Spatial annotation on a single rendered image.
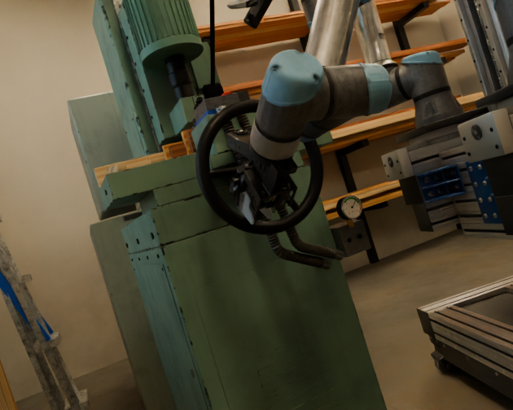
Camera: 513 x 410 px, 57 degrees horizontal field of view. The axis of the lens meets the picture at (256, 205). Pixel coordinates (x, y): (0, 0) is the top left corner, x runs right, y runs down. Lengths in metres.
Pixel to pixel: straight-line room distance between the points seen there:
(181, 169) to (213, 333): 0.39
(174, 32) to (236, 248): 0.59
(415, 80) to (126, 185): 0.96
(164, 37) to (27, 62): 2.56
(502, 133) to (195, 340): 0.78
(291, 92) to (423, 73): 1.01
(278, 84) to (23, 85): 3.23
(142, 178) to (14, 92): 2.71
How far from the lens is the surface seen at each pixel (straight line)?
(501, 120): 1.06
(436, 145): 1.55
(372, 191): 3.67
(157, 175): 1.11
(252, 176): 0.77
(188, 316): 1.11
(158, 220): 1.10
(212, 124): 0.97
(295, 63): 0.65
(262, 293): 1.16
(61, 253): 3.53
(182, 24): 1.35
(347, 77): 0.69
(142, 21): 1.37
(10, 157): 3.64
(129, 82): 1.54
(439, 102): 1.58
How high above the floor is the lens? 0.73
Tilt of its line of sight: 1 degrees up
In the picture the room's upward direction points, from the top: 17 degrees counter-clockwise
